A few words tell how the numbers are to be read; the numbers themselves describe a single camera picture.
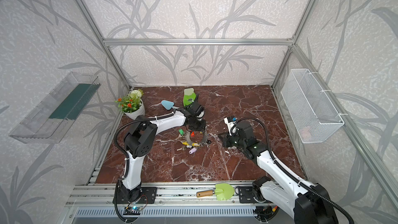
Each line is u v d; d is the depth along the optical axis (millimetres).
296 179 444
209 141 912
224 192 741
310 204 390
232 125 724
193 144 899
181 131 961
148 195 735
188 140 932
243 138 625
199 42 959
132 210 718
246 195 725
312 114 622
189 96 1141
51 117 646
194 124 825
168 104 1085
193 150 887
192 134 954
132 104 912
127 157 556
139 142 530
